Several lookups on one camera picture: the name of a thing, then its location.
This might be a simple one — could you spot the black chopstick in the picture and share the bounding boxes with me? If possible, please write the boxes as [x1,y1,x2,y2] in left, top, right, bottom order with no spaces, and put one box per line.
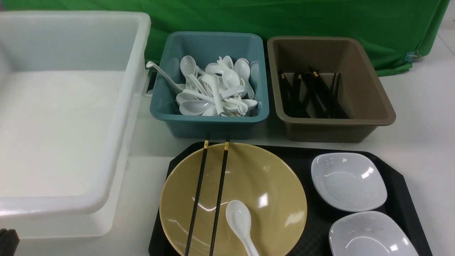
[209,138,230,256]
[184,134,210,256]

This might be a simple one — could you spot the white soup spoon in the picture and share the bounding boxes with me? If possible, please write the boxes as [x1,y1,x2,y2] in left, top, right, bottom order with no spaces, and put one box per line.
[226,200,259,256]

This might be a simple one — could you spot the yellow noodle bowl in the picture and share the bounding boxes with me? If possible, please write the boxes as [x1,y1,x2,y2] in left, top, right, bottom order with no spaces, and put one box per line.
[159,143,307,256]

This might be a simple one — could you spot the white square dish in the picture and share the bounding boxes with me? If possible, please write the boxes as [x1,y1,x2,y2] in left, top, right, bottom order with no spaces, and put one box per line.
[310,152,388,212]
[328,211,418,256]

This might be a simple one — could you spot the pile of white spoons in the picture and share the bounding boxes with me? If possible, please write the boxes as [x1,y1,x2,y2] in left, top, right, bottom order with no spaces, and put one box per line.
[175,55,259,117]

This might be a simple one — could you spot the black chopsticks in bin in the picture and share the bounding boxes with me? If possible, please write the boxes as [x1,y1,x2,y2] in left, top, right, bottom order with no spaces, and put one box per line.
[278,66,349,119]

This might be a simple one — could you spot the teal plastic bin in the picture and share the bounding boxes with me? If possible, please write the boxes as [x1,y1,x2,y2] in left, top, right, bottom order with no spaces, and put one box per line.
[150,31,270,139]

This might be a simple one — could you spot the white ladle spoon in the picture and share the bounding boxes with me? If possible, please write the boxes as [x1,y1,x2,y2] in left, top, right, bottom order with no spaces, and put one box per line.
[146,61,186,94]

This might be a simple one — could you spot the brown plastic bin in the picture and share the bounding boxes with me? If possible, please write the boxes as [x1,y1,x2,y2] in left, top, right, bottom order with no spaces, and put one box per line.
[267,36,396,143]

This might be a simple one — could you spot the large white plastic tub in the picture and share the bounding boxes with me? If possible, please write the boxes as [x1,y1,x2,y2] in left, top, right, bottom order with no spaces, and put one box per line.
[0,10,151,240]

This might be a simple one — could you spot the black serving tray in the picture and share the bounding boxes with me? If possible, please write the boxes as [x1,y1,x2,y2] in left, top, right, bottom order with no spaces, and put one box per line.
[148,142,433,256]

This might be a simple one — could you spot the blue binder clip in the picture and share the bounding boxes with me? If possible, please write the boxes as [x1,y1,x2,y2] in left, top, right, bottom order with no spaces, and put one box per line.
[403,50,422,64]

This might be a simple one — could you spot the green backdrop cloth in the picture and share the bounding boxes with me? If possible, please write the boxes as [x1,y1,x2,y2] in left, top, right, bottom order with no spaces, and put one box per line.
[2,0,450,76]

